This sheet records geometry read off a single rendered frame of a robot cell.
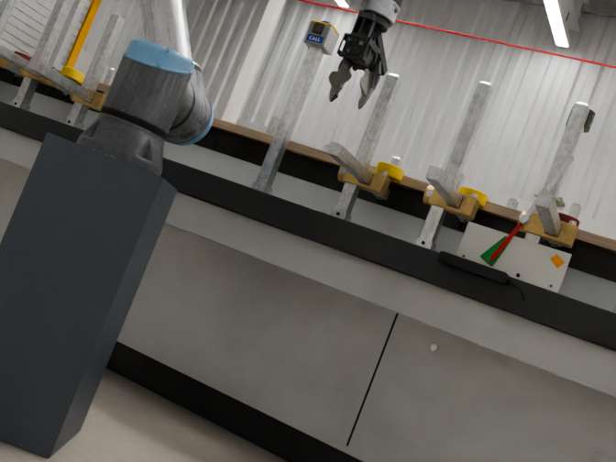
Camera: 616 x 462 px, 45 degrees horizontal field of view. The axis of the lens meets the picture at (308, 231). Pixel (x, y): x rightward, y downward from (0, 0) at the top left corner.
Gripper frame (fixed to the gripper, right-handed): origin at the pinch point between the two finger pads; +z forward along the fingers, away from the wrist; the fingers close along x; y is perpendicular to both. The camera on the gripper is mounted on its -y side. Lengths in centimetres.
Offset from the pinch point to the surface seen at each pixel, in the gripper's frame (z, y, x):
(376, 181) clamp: 11.4, -28.2, 1.4
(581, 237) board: 6, -51, 52
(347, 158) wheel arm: 11.3, -8.0, 1.3
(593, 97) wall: -290, -755, -105
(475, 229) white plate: 15.4, -30.3, 30.7
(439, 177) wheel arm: 10.5, -4.0, 26.7
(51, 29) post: -5, -20, -129
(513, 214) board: 5, -50, 34
